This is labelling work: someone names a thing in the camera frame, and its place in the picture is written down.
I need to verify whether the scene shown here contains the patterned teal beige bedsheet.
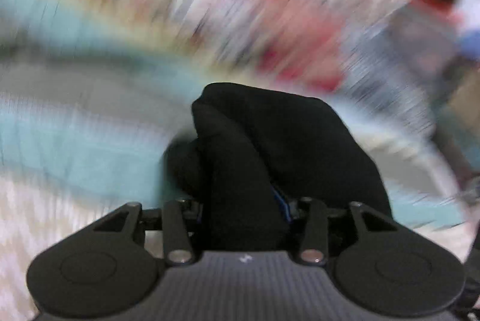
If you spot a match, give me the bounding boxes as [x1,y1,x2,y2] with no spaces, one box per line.
[0,0,478,321]

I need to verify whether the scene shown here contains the black pants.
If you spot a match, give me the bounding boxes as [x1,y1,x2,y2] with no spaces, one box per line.
[164,83,391,252]

